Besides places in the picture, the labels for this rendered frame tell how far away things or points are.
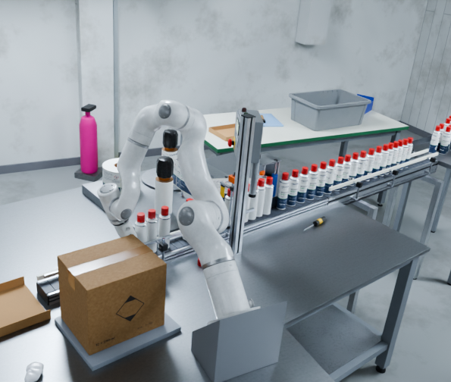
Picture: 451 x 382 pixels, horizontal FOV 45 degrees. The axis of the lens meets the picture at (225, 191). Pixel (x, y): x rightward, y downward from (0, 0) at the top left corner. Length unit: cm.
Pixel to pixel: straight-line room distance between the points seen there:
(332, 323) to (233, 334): 151
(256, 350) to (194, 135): 80
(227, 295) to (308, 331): 136
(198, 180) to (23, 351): 84
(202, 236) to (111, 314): 40
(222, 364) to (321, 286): 73
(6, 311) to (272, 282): 108
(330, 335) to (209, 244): 145
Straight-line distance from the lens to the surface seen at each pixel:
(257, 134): 231
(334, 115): 451
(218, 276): 184
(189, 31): 559
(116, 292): 185
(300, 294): 234
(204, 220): 182
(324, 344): 307
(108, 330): 193
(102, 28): 514
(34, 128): 535
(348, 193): 323
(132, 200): 209
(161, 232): 239
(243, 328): 179
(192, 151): 194
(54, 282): 226
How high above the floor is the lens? 217
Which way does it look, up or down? 25 degrees down
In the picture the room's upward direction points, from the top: 5 degrees clockwise
